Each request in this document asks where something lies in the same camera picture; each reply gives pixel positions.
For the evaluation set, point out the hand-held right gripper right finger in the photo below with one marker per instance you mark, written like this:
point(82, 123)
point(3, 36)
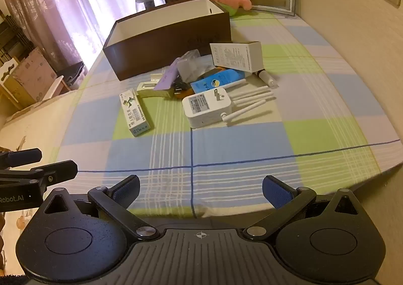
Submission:
point(276, 192)

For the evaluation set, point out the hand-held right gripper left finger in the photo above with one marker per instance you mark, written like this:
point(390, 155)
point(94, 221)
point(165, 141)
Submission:
point(126, 192)

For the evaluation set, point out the wooden stool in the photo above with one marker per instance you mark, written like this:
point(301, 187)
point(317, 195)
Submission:
point(58, 86)

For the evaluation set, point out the pinkish cardboard box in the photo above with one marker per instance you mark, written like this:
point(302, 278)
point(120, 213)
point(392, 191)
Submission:
point(31, 75)

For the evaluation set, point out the dark lidded glass jar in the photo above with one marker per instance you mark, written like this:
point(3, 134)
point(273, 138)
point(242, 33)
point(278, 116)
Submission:
point(148, 0)

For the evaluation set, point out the purple tube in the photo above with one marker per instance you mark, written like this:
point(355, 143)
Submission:
point(168, 75)

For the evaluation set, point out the clear plastic packet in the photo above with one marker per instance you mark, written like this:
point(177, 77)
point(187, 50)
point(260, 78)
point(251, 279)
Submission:
point(192, 66)

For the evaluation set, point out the green and white carton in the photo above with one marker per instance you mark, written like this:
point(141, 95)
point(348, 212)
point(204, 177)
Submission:
point(135, 113)

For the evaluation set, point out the brown storage box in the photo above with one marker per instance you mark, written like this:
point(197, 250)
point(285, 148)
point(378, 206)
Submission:
point(176, 33)

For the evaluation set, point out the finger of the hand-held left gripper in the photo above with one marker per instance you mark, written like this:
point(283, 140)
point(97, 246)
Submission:
point(25, 156)
point(59, 170)

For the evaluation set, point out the sheer patterned curtain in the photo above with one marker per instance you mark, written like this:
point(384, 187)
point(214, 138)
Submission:
point(63, 4)

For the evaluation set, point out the blue tube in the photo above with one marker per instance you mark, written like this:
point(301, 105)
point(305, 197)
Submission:
point(214, 81)

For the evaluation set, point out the white carton box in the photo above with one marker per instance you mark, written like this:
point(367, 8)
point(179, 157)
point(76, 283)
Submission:
point(236, 56)

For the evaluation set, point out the white plastic bracket part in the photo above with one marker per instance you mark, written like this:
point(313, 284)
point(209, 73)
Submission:
point(149, 88)

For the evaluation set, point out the small white tube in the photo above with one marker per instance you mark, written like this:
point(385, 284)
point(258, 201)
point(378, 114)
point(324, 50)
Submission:
point(266, 77)

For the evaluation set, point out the white wifi repeater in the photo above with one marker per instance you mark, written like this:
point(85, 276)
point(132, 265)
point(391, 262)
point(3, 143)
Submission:
point(201, 108)

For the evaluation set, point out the dark shelf rack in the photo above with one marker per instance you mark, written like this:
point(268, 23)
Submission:
point(11, 36)

